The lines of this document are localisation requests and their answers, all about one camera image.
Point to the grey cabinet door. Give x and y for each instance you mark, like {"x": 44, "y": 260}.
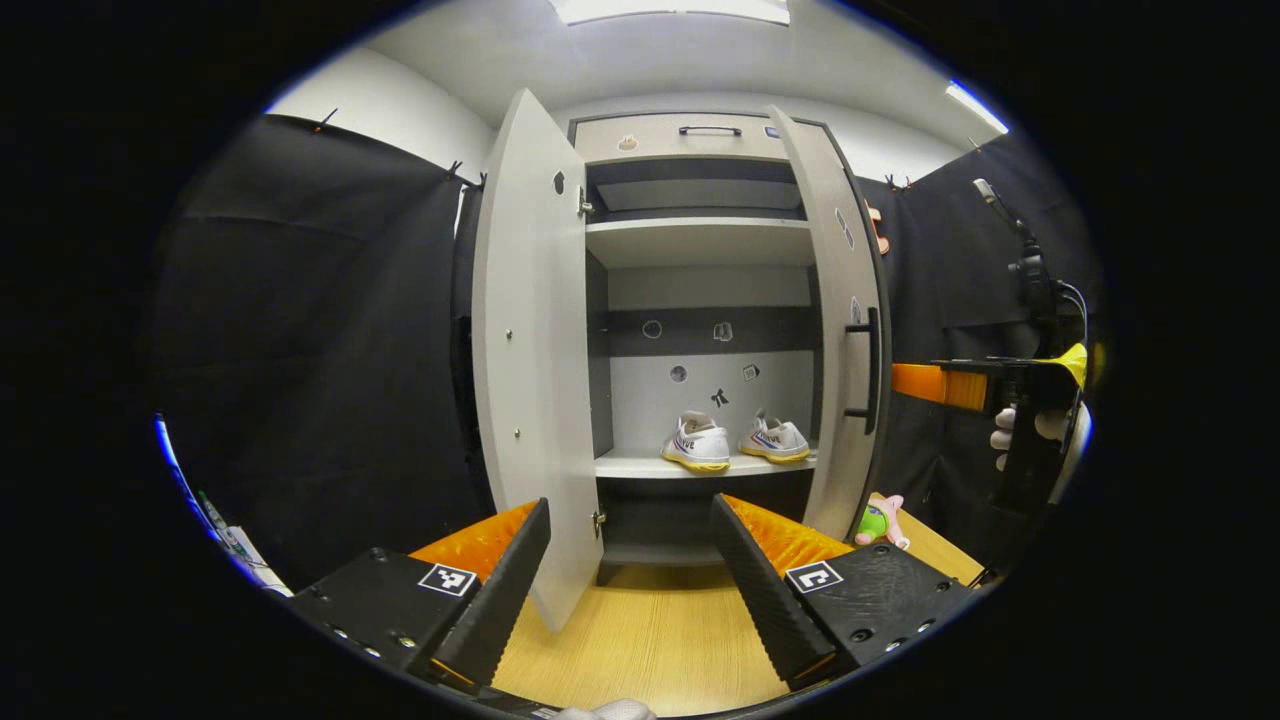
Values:
{"x": 535, "y": 350}
{"x": 830, "y": 280}

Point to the grey cabinet shelf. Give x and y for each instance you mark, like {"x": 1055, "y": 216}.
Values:
{"x": 700, "y": 243}
{"x": 640, "y": 464}

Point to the black backdrop cloth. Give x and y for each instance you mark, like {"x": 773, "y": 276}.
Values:
{"x": 950, "y": 270}
{"x": 300, "y": 350}

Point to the pink and green plush toy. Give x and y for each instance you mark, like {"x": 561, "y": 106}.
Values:
{"x": 875, "y": 522}

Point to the white printed paper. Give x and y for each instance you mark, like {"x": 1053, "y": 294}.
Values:
{"x": 245, "y": 555}

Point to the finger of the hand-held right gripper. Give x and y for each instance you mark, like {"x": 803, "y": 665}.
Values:
{"x": 960, "y": 390}

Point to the white shoe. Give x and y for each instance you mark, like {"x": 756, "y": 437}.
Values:
{"x": 780, "y": 440}
{"x": 700, "y": 448}

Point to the grey cabinet drawer front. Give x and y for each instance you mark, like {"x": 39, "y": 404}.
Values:
{"x": 660, "y": 146}

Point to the grey shoe cabinet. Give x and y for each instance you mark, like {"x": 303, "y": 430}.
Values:
{"x": 640, "y": 400}

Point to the ceiling light panel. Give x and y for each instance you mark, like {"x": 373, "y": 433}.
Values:
{"x": 670, "y": 10}
{"x": 975, "y": 105}

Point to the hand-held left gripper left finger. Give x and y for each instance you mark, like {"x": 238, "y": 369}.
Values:
{"x": 505, "y": 590}

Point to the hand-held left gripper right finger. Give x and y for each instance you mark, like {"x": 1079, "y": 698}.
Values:
{"x": 765, "y": 590}

